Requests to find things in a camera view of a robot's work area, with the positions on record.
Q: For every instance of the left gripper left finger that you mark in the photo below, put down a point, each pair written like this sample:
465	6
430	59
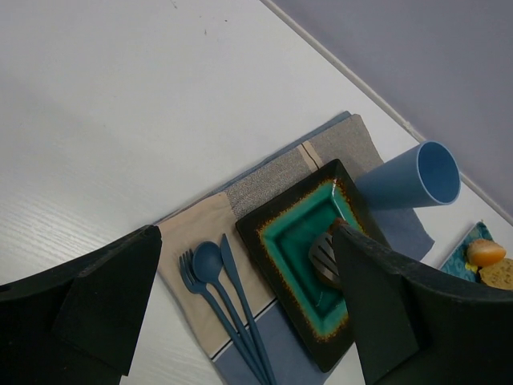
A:
79	322

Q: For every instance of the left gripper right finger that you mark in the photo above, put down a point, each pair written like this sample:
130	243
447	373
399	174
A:
414	324

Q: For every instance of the metal tongs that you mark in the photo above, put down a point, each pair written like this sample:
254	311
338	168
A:
322	257

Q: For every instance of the dark brown croissant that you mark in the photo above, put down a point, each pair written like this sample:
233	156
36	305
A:
336	224

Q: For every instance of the blue floral tray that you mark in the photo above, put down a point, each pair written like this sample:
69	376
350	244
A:
457	264

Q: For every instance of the round orange bun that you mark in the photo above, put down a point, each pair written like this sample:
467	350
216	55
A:
483	252

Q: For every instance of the toasted baguette slice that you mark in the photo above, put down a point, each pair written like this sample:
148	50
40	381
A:
499	275

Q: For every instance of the blue plastic spoon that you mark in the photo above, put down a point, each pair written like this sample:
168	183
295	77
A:
207	264

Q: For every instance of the blue plastic cup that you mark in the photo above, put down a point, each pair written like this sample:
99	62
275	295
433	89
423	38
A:
426	175

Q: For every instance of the blue patchwork placemat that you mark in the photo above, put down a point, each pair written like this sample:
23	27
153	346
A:
344	138

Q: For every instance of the green square ceramic plate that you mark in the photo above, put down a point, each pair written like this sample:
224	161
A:
278	236

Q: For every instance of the blue plastic knife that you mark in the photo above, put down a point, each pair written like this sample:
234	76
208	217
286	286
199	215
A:
231	269

